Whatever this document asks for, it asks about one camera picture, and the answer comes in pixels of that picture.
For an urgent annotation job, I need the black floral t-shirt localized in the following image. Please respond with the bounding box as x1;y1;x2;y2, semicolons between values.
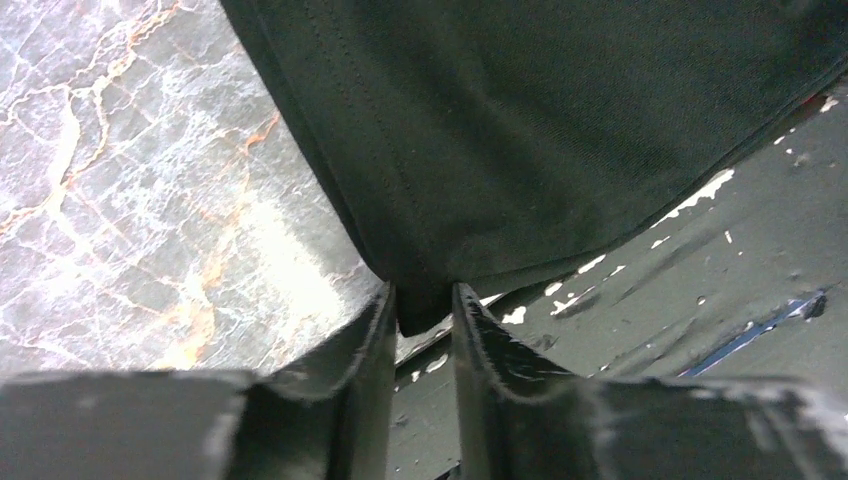
223;1;847;336

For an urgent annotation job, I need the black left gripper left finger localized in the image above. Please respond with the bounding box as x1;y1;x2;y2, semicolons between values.
1;285;396;479

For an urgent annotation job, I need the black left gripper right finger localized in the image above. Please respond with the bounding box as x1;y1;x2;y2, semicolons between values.
452;284;847;479

